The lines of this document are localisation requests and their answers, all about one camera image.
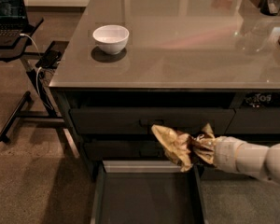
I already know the top right dark drawer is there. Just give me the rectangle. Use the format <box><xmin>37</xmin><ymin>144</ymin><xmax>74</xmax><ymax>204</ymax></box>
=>
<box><xmin>226</xmin><ymin>108</ymin><xmax>280</xmax><ymax>134</ymax></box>

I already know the top left dark drawer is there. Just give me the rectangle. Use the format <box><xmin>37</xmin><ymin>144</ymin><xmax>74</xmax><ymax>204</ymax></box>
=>
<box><xmin>69</xmin><ymin>107</ymin><xmax>235</xmax><ymax>134</ymax></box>

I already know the open bottom left drawer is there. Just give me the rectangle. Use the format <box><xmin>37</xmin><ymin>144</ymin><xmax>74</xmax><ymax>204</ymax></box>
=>
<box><xmin>90</xmin><ymin>161</ymin><xmax>209</xmax><ymax>224</ymax></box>

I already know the black rolling laptop stand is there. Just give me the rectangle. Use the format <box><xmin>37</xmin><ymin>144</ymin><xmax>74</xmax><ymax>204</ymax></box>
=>
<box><xmin>0</xmin><ymin>16</ymin><xmax>62</xmax><ymax>144</ymax></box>

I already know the white ribbed gripper body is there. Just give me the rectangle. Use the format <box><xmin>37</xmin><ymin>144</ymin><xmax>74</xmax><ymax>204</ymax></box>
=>
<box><xmin>214</xmin><ymin>136</ymin><xmax>245</xmax><ymax>174</ymax></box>

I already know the white ceramic bowl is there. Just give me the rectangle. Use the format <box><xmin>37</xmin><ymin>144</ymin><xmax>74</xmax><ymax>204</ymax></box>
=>
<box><xmin>92</xmin><ymin>25</ymin><xmax>130</xmax><ymax>55</ymax></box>

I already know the middle left dark drawer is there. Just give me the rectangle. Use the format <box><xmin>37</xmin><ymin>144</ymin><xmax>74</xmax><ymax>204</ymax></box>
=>
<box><xmin>84</xmin><ymin>140</ymin><xmax>167</xmax><ymax>161</ymax></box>

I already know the brown sea salt chip bag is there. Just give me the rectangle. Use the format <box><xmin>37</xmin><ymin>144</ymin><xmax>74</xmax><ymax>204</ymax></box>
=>
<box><xmin>151</xmin><ymin>123</ymin><xmax>216</xmax><ymax>172</ymax></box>

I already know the black laptop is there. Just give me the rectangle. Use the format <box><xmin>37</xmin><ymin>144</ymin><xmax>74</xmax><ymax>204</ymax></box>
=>
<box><xmin>0</xmin><ymin>0</ymin><xmax>29</xmax><ymax>48</ymax></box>

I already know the black smartphone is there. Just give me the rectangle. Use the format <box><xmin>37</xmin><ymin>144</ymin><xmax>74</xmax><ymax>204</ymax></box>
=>
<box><xmin>35</xmin><ymin>50</ymin><xmax>62</xmax><ymax>68</ymax></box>

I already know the doritos chip bag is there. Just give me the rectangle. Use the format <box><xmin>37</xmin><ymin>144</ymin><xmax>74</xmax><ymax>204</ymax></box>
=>
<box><xmin>243</xmin><ymin>92</ymin><xmax>280</xmax><ymax>108</ymax></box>

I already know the white charging cable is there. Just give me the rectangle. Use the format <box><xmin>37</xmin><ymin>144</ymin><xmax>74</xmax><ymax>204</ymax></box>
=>
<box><xmin>19</xmin><ymin>32</ymin><xmax>54</xmax><ymax>110</ymax></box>

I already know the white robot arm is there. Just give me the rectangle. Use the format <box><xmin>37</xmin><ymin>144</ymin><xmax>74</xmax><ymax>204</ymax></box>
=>
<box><xmin>214</xmin><ymin>137</ymin><xmax>280</xmax><ymax>187</ymax></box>

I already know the grey kitchen island counter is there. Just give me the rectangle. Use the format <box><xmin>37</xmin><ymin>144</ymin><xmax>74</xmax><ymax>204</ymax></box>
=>
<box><xmin>50</xmin><ymin>0</ymin><xmax>280</xmax><ymax>90</ymax></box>

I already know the dark drawer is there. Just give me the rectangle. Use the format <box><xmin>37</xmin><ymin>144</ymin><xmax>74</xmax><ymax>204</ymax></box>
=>
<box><xmin>84</xmin><ymin>140</ymin><xmax>167</xmax><ymax>161</ymax></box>
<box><xmin>69</xmin><ymin>107</ymin><xmax>235</xmax><ymax>134</ymax></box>
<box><xmin>226</xmin><ymin>108</ymin><xmax>280</xmax><ymax>134</ymax></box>

